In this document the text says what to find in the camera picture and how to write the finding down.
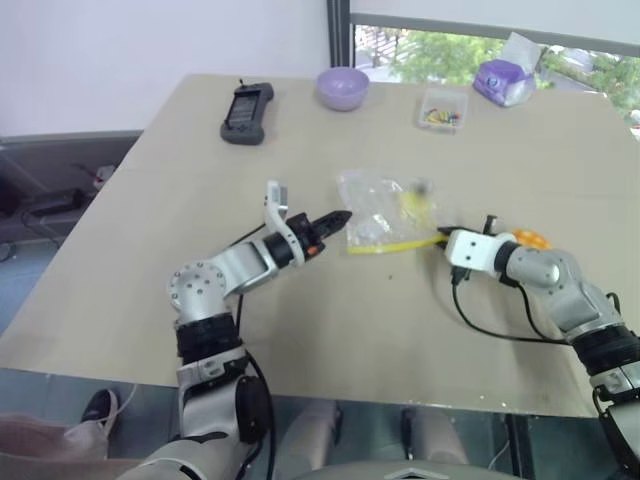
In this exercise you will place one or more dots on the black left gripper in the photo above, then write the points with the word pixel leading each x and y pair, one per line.
pixel 307 235

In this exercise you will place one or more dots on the clear plastic zip bag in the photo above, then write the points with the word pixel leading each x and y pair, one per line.
pixel 370 210

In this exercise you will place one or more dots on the orange snack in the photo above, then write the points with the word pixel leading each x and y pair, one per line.
pixel 530 237

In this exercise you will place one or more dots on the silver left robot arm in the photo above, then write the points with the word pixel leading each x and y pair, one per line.
pixel 240 260

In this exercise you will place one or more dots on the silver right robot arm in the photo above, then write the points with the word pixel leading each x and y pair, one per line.
pixel 545 270

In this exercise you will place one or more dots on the clear box with colourful pins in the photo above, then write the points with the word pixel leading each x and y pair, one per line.
pixel 441 110

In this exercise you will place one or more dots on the purple bowl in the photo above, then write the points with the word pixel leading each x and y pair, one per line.
pixel 341 90

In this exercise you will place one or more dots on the dark grey handheld controller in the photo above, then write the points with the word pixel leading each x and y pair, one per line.
pixel 247 112

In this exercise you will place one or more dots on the purple tissue pack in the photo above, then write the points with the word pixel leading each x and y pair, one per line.
pixel 500 80

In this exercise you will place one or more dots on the grey rounded shape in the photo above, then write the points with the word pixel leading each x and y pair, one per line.
pixel 310 435

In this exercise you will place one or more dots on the black table leg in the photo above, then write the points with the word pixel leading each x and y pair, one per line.
pixel 517 450

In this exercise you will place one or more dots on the silver robot torso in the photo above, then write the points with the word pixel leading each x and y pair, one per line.
pixel 400 472

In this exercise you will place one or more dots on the black shoe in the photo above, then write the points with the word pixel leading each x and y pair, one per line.
pixel 97 407

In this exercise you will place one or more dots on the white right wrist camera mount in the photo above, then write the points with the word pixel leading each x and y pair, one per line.
pixel 472 250

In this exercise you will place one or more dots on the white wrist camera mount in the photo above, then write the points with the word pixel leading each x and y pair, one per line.
pixel 472 250
pixel 278 205

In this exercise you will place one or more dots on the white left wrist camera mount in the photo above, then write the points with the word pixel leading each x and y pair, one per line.
pixel 278 205

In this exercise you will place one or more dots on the dark window frame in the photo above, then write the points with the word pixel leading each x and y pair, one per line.
pixel 338 35

